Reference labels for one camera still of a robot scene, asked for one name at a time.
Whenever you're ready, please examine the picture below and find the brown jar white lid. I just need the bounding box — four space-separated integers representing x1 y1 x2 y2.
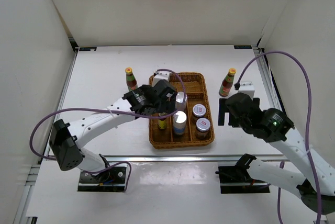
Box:
192 104 207 123
196 118 211 140

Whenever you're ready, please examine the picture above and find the silver lid blue can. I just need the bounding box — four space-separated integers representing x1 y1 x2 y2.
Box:
172 110 187 136

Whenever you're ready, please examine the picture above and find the small brown cork bottle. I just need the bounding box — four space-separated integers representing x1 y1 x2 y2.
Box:
158 113 167 130

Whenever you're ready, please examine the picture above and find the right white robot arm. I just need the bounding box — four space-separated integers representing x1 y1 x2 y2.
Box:
219 93 334 215

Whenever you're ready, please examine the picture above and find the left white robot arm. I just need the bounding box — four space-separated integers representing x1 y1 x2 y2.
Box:
49 80 177 182

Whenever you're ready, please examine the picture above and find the red label sauce bottle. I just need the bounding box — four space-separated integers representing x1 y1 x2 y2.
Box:
219 68 236 97

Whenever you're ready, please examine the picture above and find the green label sauce bottle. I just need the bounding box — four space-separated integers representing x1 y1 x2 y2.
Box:
125 67 138 91

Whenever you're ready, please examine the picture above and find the woven wicker divided basket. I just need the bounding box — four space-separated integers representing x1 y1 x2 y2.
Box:
149 72 215 149

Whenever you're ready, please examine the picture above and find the right blue table label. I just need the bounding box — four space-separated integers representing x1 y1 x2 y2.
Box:
233 45 253 50

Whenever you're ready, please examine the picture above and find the blue table label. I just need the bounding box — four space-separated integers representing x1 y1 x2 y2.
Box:
79 47 97 52
233 45 253 50

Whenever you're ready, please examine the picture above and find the left blue table label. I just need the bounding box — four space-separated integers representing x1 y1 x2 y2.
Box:
79 47 97 52

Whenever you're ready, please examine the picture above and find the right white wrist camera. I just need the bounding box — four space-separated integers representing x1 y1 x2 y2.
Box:
238 81 255 99

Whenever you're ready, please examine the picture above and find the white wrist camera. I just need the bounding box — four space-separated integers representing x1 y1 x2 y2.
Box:
151 71 171 86
238 81 255 99

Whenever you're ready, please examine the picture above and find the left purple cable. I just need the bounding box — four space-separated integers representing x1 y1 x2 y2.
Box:
29 69 188 192

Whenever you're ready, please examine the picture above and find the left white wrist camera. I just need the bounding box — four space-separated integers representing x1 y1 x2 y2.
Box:
151 71 171 86

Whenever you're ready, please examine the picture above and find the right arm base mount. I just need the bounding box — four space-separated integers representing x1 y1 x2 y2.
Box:
215 154 270 194

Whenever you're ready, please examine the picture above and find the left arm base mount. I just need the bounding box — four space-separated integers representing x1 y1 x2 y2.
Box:
77 161 132 193

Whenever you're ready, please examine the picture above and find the front aluminium rail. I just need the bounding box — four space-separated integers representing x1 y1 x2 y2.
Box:
28 154 286 162

